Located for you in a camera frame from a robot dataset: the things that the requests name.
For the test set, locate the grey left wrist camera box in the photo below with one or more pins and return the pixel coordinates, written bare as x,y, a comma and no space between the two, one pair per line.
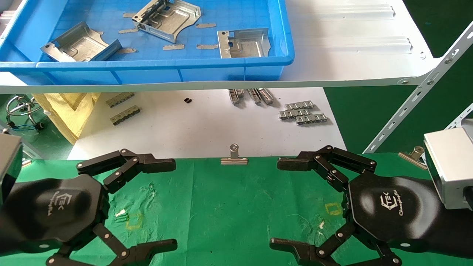
9,162

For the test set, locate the silver connector strip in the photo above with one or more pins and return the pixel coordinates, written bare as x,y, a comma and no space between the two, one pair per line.
299,105
294,113
311,118

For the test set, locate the white perforated shelf brace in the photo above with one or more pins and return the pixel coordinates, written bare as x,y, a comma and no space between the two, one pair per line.
417,94
462,118

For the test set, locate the dark grey terminal strip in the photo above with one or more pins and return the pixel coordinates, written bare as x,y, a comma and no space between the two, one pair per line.
120,99
125,114

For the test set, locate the silver binder clip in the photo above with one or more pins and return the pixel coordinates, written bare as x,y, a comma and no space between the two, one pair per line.
234,160
414,157
26,162

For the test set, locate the stamped sheet metal bracket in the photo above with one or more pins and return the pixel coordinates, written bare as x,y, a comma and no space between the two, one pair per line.
247,46
79,44
173,18

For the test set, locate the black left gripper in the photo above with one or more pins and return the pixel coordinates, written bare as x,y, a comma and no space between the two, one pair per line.
55,210

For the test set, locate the silver metal clip part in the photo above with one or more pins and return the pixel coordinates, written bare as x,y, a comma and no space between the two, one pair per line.
266,95
254,95
235,95

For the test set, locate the brown tape strip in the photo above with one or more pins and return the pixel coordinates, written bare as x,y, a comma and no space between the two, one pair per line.
207,46
205,25
128,30
128,15
128,50
173,47

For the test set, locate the white metal shelf board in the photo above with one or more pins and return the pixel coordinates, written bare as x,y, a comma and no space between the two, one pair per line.
351,62

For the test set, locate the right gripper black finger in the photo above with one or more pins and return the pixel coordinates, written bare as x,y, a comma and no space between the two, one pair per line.
295,162

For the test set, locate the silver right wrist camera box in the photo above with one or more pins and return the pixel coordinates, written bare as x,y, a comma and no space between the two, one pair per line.
451,166

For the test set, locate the blue plastic bin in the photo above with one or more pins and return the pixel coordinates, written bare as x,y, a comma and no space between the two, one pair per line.
147,72

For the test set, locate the green table cloth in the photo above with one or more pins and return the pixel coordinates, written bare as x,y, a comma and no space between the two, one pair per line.
229,207

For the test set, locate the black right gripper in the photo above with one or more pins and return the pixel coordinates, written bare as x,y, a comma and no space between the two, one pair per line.
399,214

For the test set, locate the yellow cloth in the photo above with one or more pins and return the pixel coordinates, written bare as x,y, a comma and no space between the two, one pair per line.
66,111

